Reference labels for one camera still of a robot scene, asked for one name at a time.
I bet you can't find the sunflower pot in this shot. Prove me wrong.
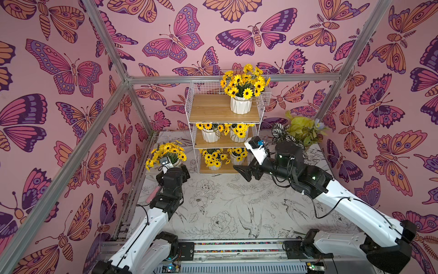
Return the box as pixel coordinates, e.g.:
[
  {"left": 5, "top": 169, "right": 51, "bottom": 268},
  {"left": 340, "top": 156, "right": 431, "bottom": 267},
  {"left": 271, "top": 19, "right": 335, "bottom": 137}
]
[
  {"left": 196, "top": 123, "right": 224, "bottom": 143},
  {"left": 200, "top": 148, "right": 231, "bottom": 171},
  {"left": 144, "top": 140, "right": 187, "bottom": 171},
  {"left": 224, "top": 123, "right": 255, "bottom": 143},
  {"left": 227, "top": 147, "right": 249, "bottom": 165},
  {"left": 220, "top": 64, "right": 271, "bottom": 115}
]

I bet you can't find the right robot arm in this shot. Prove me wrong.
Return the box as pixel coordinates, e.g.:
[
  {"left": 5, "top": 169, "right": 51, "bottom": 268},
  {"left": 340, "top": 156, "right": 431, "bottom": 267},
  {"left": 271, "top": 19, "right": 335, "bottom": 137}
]
[{"left": 233, "top": 136, "right": 417, "bottom": 274}]

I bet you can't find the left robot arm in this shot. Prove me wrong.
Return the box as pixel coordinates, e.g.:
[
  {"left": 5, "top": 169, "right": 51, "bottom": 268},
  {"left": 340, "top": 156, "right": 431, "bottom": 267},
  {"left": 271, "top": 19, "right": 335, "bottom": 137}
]
[{"left": 91, "top": 164, "right": 190, "bottom": 274}]

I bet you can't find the purple pink garden trowel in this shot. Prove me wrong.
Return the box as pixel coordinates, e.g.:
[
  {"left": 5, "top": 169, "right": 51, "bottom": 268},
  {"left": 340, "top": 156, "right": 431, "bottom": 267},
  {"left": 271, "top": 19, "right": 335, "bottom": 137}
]
[{"left": 146, "top": 186, "right": 162, "bottom": 204}]

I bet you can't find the green striped leafy potted plant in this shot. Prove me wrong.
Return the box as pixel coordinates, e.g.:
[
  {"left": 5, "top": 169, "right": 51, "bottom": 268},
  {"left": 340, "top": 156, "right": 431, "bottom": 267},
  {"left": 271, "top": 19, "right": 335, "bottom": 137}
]
[{"left": 271, "top": 111, "right": 329, "bottom": 149}]

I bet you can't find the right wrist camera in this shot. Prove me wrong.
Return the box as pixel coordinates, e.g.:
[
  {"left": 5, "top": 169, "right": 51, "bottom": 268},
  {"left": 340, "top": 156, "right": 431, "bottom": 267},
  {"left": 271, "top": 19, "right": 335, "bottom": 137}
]
[{"left": 245, "top": 136, "right": 269, "bottom": 165}]

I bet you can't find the white wire wooden shelf rack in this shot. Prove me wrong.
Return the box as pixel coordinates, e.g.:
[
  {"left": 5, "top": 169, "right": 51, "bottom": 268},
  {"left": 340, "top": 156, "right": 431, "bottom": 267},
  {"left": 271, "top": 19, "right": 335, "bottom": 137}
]
[{"left": 185, "top": 81, "right": 271, "bottom": 174}]

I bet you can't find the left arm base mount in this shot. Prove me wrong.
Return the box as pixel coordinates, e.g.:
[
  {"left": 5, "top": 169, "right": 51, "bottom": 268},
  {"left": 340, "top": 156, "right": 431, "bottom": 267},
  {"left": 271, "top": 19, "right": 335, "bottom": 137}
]
[{"left": 147, "top": 241, "right": 195, "bottom": 263}]

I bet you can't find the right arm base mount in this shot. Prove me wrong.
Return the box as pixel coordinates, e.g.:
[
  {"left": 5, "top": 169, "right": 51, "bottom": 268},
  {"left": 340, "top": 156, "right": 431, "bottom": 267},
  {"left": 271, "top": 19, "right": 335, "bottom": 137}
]
[{"left": 282, "top": 229, "right": 334, "bottom": 260}]

